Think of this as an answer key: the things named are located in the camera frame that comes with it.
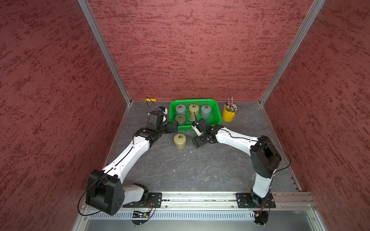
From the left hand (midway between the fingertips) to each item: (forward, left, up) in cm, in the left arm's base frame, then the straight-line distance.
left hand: (170, 126), depth 83 cm
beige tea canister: (-5, -5, -9) cm, 12 cm away
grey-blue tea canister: (+23, -4, -10) cm, 25 cm away
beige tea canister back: (+23, -14, -9) cm, 28 cm away
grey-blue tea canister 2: (+22, -23, -11) cm, 34 cm away
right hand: (-3, -18, -12) cm, 22 cm away
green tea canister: (+12, -5, -8) cm, 16 cm away
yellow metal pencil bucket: (+18, -39, -11) cm, 44 cm away
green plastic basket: (+18, -30, -12) cm, 37 cm away
